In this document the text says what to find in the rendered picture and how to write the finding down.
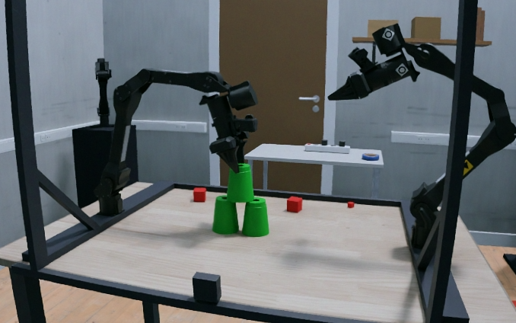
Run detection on green cup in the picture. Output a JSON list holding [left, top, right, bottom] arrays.
[[212, 195, 239, 235], [242, 197, 269, 237], [227, 164, 254, 203]]

